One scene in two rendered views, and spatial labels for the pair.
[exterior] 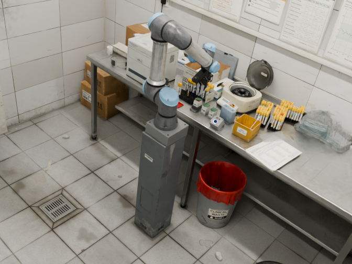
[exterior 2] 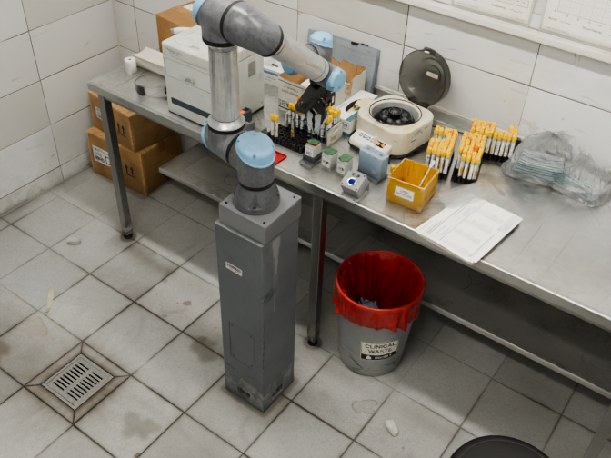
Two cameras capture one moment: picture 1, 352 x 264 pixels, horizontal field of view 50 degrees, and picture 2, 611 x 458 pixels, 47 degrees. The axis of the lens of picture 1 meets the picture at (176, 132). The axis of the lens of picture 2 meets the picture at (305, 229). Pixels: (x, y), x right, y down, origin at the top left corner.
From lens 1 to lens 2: 0.16 m
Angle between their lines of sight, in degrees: 4
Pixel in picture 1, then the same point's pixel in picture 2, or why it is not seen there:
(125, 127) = (185, 204)
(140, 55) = (190, 70)
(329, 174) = (578, 253)
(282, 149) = (484, 216)
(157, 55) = (220, 72)
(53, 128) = (47, 228)
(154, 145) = (242, 245)
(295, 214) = (522, 330)
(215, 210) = (374, 344)
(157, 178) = (257, 304)
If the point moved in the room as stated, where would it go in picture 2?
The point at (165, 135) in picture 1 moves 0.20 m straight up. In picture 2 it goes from (259, 224) to (259, 171)
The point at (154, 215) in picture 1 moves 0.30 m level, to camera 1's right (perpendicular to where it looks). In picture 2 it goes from (260, 371) to (341, 372)
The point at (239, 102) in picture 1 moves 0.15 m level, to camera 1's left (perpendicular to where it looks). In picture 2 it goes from (393, 136) to (351, 135)
